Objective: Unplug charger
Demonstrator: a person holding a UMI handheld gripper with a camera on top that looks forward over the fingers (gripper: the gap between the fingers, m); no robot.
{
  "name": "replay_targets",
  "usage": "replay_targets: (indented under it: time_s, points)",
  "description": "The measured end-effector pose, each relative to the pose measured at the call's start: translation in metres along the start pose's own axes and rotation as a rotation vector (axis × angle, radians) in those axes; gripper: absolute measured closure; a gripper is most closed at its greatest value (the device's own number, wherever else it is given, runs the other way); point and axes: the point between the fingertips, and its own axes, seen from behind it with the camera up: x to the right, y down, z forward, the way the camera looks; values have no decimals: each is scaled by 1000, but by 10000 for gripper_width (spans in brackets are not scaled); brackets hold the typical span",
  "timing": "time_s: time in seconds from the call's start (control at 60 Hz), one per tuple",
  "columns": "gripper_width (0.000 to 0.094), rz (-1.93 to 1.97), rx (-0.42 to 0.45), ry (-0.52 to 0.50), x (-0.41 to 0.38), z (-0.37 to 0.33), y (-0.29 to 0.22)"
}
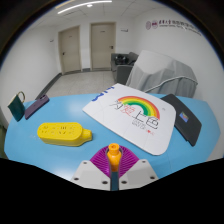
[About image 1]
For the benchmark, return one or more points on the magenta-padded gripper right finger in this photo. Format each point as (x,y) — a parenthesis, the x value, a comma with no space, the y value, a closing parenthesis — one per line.
(138,173)

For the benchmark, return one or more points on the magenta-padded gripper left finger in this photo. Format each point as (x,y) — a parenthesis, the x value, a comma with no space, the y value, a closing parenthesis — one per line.
(89,174)

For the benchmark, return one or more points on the yellow power strip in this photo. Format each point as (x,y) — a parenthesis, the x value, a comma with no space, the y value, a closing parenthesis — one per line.
(61,133)

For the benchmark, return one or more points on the white rainbow-print mouse pad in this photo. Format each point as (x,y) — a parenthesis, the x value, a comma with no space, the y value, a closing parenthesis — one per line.
(133,121)

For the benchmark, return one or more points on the black flat pad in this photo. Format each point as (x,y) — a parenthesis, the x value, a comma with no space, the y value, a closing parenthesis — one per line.
(183,118)

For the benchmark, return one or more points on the purple smartphone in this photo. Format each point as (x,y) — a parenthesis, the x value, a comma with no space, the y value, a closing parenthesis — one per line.
(36,106)

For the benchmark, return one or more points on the grey cloth-covered furniture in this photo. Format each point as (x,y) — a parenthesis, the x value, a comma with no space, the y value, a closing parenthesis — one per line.
(163,75)

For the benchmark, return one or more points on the beige door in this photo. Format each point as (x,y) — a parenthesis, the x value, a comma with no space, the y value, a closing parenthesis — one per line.
(102,46)
(70,50)

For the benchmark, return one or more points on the long ceiling light strip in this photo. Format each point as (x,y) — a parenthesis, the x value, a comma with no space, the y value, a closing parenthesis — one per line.
(83,6)

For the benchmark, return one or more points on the round ceiling light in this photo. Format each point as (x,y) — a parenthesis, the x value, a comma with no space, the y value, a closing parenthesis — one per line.
(89,5)

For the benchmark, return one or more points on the wall logo sign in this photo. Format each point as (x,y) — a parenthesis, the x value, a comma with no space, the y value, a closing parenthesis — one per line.
(173,26)

